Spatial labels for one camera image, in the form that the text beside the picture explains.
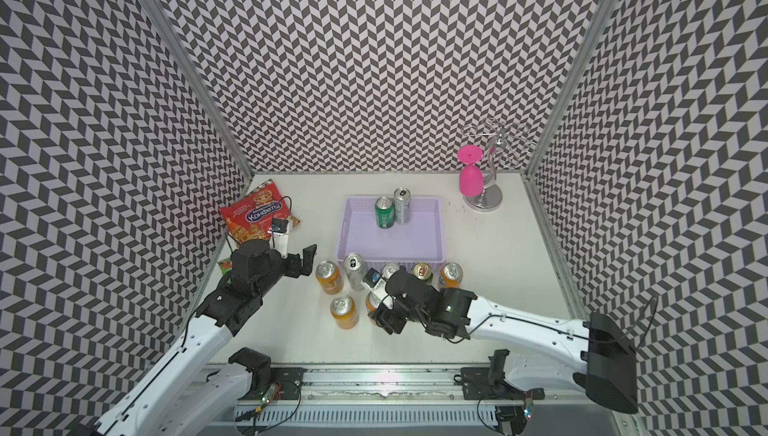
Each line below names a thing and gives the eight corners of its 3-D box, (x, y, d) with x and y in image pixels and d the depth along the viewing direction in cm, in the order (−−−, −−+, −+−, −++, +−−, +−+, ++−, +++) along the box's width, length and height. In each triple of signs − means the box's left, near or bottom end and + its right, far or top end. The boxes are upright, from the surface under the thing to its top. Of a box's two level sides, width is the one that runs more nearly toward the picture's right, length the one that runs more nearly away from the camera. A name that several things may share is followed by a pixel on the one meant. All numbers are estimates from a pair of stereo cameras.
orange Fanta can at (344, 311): (335, 329, 83) (328, 317, 75) (339, 301, 88) (333, 286, 80) (357, 329, 83) (353, 317, 75) (360, 301, 88) (355, 286, 80)
